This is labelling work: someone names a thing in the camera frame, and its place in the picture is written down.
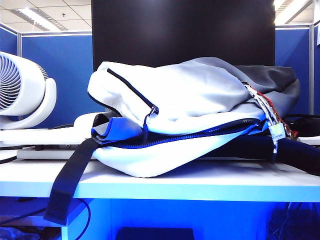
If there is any black bag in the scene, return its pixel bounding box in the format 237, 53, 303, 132
284, 113, 320, 138

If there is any white under-desk shelf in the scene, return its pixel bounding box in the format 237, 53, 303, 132
0, 197, 87, 240

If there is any black computer monitor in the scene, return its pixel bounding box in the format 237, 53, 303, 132
90, 0, 276, 72

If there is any black cable under desk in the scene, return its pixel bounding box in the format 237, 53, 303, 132
74, 198, 91, 240

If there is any white and gray backpack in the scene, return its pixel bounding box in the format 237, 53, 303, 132
43, 56, 320, 226

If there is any black box under desk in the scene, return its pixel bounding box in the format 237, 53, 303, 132
115, 227, 195, 240

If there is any long ceiling light panel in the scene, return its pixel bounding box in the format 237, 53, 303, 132
273, 0, 314, 25
14, 7, 69, 32

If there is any white desk fan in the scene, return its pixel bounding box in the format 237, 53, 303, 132
0, 51, 58, 131

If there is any dark cable bundle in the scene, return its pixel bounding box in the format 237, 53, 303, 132
271, 201, 320, 240

